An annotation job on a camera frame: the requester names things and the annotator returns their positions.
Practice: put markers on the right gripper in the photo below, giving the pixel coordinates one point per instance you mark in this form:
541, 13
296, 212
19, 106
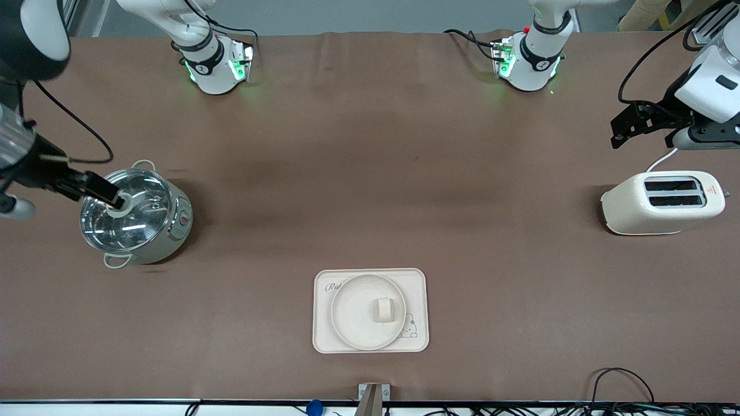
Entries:
38, 169

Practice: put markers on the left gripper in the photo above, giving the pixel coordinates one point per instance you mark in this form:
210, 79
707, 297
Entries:
669, 110

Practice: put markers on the round cream plate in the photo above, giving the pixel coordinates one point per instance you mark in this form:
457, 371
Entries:
358, 323

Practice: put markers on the small white steamed bun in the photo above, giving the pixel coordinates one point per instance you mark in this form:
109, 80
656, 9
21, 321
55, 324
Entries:
382, 310

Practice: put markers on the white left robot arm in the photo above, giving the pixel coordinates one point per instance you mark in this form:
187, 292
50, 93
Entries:
535, 63

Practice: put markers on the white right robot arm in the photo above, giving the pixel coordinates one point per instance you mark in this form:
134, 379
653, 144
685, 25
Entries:
211, 69

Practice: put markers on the cream rabbit print tray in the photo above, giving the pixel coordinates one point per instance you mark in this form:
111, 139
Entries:
416, 283

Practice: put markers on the glass pot lid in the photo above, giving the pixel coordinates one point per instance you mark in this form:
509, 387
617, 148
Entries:
139, 222

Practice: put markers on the cream two-slot toaster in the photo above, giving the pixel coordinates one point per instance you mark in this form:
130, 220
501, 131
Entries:
659, 215

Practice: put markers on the tan cardboard box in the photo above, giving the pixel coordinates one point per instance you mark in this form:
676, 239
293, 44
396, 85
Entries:
642, 17

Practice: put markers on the brown table cloth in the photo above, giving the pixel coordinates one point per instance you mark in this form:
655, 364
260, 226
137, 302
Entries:
370, 133

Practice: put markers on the small blue round object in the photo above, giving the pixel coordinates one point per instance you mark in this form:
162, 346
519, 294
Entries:
314, 408

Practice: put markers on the aluminium frame profile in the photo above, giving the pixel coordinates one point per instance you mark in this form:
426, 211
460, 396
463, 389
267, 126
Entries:
711, 24
72, 17

